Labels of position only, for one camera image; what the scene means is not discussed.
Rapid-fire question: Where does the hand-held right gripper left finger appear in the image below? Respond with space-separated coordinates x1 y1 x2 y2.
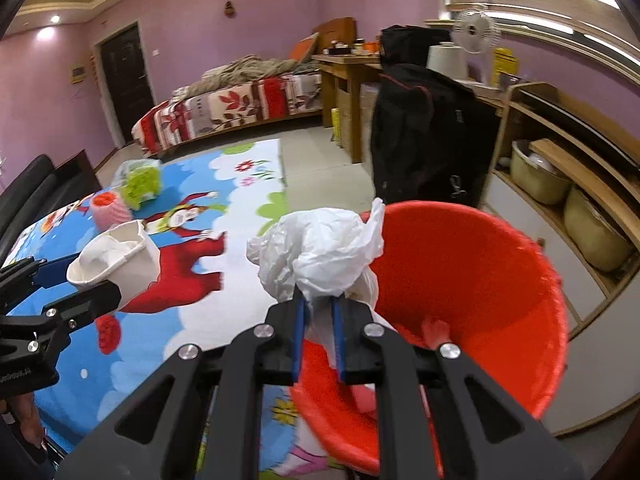
65 296 307 480

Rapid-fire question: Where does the white paper cup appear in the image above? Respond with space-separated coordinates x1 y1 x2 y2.
66 220 162 311

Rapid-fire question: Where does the person's left hand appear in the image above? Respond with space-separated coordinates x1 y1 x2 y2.
7 392 47 456

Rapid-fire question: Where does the white roll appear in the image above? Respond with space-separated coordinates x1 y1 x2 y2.
426 45 471 83

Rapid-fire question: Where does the row of bottles and jars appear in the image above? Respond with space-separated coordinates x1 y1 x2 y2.
322 37 381 56

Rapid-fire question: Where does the wooden desk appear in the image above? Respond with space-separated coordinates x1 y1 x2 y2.
312 52 386 163

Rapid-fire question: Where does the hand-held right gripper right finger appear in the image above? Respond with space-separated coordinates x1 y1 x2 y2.
332 297 586 480

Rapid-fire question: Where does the wooden headboard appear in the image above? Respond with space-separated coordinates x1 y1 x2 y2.
312 16 357 53

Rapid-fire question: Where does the white desk fan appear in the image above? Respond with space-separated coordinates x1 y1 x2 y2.
452 8 502 56

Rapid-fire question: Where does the white plastic bag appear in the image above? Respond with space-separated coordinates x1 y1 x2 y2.
246 197 387 411

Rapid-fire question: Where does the grey quilt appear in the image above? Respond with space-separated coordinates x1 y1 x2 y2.
172 56 313 98

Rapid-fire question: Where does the orange pillow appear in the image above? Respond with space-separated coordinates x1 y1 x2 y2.
291 32 321 61

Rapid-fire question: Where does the small beige basket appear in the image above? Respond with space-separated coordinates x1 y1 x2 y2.
510 139 573 206

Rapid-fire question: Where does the large black bag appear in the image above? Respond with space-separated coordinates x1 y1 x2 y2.
370 63 501 208

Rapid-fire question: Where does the pink foam fruit net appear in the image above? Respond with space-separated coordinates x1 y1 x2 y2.
90 191 132 226

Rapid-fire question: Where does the green mesh item in bag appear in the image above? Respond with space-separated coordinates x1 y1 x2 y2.
114 159 163 209

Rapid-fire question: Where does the dark brown door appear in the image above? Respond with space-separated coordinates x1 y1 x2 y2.
95 21 156 148

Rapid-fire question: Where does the brown wooden cabinet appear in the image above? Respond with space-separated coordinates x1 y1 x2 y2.
52 147 103 196

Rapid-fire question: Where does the wooden shelf unit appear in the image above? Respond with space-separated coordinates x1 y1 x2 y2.
480 81 640 436

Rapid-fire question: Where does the bed with floral sheet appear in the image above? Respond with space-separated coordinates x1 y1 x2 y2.
131 71 323 158

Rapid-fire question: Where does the yellow packet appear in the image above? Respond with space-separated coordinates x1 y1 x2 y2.
492 47 520 86

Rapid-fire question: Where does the blue cartoon printed blanket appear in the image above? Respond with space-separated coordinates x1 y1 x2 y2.
0 139 321 480

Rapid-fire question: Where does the black sofa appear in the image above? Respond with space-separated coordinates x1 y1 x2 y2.
0 154 61 261

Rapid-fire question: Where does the red plastic bucket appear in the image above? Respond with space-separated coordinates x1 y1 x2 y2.
290 201 571 478

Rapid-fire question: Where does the small black bag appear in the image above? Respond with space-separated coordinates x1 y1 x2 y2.
380 25 453 68

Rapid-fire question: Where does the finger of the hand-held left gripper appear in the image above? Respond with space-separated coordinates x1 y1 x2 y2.
0 252 82 306
27 280 123 351

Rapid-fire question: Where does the large beige basket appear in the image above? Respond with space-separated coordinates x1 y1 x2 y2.
564 185 636 273

